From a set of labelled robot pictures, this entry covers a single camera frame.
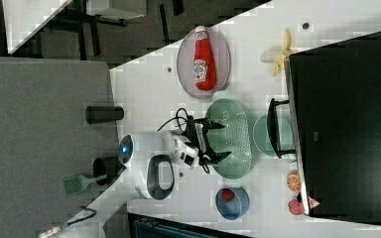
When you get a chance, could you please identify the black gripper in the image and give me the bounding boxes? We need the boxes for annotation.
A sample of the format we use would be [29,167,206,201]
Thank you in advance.
[185,116,231,165]

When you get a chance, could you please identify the green oval strainer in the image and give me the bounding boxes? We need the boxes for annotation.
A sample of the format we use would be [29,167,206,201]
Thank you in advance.
[205,98,252,179]

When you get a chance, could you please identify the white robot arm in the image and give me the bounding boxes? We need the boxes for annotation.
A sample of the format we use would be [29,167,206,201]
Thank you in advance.
[119,116,232,200]

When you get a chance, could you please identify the green round plate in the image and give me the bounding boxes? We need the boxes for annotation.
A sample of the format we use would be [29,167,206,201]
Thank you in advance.
[253,115,294,157]

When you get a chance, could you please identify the red berry toy in bowl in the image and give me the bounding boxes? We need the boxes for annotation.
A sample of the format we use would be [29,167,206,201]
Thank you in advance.
[221,188,235,202]

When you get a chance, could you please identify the blue bowl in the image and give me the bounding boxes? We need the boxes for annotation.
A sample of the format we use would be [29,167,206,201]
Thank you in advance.
[215,187,249,220]

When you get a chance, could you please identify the red ketchup bottle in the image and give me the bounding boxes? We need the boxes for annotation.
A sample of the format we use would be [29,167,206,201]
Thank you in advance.
[193,26,217,91]

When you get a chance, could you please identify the pink round plate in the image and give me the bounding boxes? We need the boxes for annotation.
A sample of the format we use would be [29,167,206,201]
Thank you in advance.
[177,29,230,99]

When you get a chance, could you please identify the orange slice toy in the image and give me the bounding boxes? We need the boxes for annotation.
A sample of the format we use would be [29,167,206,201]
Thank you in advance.
[287,174,301,192]

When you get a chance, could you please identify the black utensil holder cup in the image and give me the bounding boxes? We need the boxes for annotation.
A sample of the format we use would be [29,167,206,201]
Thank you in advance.
[93,156,124,185]

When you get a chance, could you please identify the peeled banana toy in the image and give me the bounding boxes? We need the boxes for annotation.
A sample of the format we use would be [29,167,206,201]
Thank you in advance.
[260,29,292,76]

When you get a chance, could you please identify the red strawberry toy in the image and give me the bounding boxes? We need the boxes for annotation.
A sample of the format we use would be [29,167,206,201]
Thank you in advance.
[288,199,304,215]

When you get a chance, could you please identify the black cylinder cup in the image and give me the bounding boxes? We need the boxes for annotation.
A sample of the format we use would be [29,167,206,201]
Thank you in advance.
[85,106,124,124]

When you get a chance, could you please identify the black toaster oven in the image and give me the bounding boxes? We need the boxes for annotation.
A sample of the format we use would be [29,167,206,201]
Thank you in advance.
[284,31,381,225]

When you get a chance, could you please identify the green spatula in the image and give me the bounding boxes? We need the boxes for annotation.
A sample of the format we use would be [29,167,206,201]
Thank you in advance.
[63,175,107,196]

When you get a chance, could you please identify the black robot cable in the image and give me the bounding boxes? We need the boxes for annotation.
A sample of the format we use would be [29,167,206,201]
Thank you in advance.
[157,107,192,133]

